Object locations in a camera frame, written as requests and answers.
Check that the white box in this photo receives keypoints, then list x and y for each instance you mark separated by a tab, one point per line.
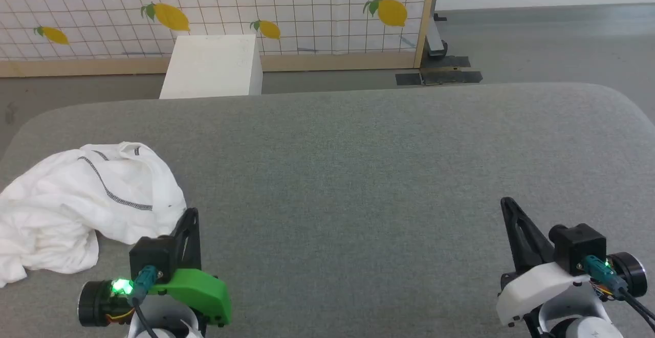
210	67

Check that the grey fabric sofa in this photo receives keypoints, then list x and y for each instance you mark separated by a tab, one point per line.
358	174

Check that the black partition base plate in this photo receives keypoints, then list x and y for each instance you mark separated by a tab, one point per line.
440	76

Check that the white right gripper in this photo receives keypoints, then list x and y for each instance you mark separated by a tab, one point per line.
537	287

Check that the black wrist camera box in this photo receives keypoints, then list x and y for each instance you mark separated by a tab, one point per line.
151	253
578	246

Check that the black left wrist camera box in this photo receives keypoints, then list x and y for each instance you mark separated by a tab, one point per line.
151	253

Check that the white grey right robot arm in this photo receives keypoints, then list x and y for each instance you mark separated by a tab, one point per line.
583	322

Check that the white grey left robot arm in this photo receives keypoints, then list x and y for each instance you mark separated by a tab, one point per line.
169	328

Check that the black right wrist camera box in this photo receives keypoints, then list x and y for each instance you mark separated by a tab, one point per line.
578	246

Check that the lemon print partition panel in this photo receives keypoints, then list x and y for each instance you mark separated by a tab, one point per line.
307	0

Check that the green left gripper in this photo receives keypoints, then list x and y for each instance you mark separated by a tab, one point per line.
204	292

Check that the white garment with black stitching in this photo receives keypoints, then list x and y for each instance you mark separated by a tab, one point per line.
61	205

